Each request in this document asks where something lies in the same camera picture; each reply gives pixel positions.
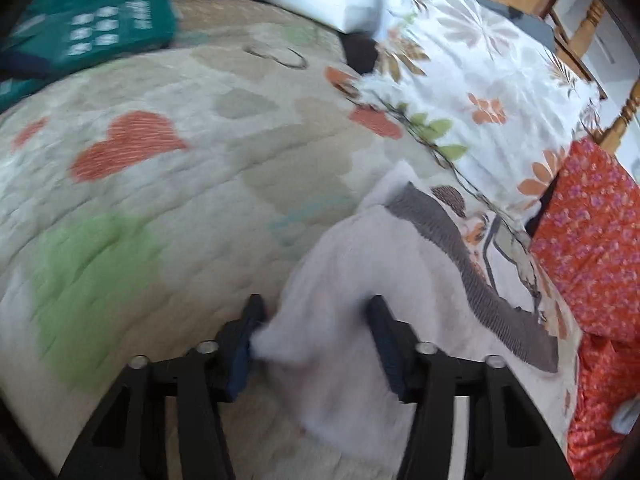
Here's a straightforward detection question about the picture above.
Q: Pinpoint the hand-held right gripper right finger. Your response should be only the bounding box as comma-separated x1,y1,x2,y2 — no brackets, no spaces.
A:
364,295,576,480

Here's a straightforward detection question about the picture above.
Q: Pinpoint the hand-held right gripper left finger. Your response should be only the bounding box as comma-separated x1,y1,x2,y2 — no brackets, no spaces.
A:
56,294,268,480

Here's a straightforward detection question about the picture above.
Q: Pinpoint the quilted bedspread with hearts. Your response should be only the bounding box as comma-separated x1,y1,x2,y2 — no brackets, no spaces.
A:
0,0,585,480

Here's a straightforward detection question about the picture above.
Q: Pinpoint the orange floral cloth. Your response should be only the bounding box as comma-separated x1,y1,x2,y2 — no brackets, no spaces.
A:
529,137,640,480

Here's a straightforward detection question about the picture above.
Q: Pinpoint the white floral pillow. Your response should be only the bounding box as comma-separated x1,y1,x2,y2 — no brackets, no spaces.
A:
350,0,607,233

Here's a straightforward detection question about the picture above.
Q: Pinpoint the green plastic package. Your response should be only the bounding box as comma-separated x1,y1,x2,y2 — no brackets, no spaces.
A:
0,0,179,112

